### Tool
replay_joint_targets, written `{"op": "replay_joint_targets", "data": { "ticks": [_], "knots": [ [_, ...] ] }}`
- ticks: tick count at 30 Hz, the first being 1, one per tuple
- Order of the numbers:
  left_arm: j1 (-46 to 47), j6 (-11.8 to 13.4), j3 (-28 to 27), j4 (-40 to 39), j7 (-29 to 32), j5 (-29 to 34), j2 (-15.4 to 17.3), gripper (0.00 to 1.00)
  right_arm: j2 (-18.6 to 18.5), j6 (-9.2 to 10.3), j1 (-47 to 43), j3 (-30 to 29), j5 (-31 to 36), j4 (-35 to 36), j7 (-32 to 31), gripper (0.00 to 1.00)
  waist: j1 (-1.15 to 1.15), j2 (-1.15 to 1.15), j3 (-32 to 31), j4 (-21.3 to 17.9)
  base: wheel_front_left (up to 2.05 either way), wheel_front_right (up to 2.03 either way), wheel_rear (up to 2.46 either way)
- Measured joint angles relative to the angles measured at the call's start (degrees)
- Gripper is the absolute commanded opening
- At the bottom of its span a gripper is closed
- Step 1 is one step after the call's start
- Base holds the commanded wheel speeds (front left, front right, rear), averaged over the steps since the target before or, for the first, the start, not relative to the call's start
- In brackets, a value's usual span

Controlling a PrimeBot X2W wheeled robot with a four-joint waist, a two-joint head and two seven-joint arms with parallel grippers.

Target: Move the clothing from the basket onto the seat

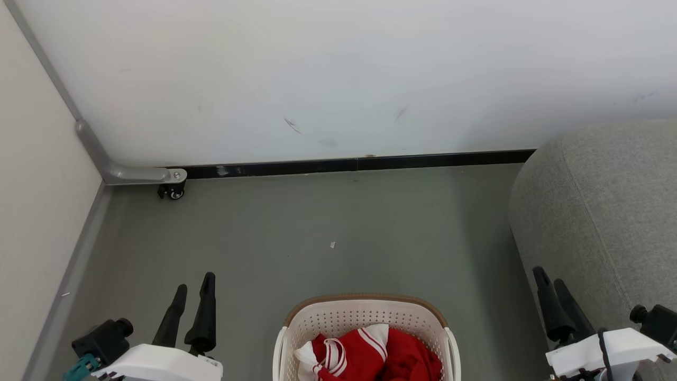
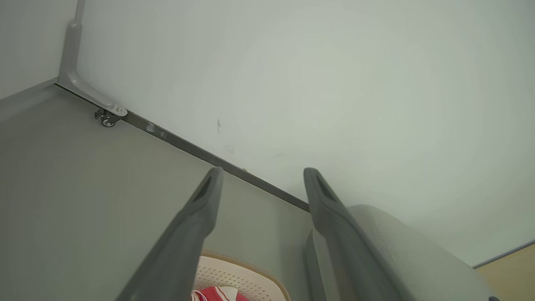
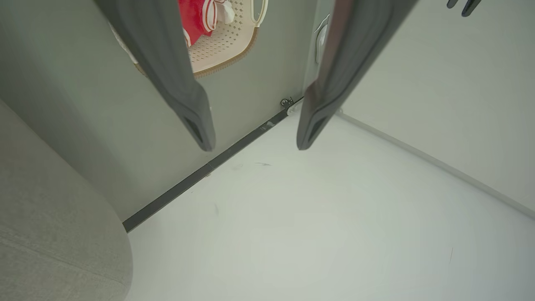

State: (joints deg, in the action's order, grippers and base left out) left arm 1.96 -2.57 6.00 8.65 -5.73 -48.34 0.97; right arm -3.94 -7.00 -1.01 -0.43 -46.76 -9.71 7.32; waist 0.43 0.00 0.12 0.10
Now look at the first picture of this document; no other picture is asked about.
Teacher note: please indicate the cream perforated laundry basket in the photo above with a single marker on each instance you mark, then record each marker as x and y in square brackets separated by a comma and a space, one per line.
[365, 312]

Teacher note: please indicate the grey wall skirting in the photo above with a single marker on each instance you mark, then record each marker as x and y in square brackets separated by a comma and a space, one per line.
[69, 280]

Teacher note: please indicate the grey fabric sofa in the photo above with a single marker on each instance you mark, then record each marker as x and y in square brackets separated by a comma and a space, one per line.
[603, 211]

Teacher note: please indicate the left gripper's black motor box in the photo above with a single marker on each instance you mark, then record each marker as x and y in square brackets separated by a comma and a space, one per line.
[101, 339]

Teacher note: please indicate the red white-striped garment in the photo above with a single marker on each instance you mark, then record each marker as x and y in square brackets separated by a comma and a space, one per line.
[354, 352]

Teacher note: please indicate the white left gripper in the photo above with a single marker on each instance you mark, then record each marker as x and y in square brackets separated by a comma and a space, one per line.
[158, 365]

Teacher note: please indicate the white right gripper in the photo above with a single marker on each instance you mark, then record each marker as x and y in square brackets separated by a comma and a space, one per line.
[608, 355]

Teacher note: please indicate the black caster wheel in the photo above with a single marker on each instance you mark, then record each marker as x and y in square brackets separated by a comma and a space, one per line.
[173, 191]

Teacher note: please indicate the black baseboard strip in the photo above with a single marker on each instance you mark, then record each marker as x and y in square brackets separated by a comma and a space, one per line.
[344, 164]

